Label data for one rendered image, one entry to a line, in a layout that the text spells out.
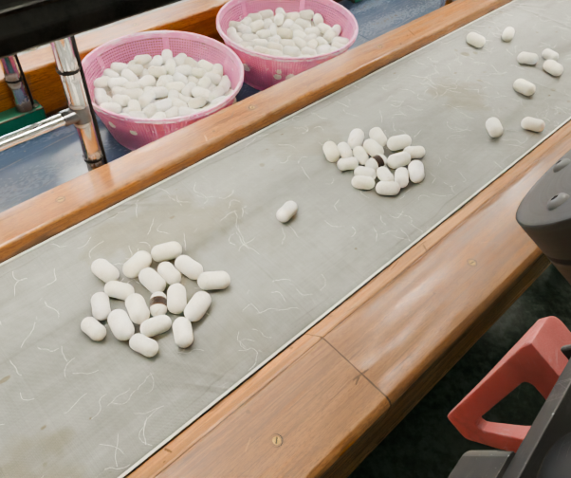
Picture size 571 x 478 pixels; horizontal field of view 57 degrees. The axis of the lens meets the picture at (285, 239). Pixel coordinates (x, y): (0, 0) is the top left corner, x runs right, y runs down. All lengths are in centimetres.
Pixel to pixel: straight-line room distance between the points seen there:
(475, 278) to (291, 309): 22
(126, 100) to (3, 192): 23
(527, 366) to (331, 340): 35
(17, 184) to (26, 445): 45
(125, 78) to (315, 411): 65
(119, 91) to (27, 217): 31
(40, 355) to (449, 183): 57
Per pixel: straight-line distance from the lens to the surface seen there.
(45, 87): 99
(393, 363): 55
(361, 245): 67
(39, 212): 70
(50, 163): 91
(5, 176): 91
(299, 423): 51
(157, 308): 58
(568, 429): 18
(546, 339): 22
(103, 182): 72
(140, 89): 92
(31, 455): 56
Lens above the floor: 124
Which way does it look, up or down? 49 degrees down
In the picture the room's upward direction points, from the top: 5 degrees clockwise
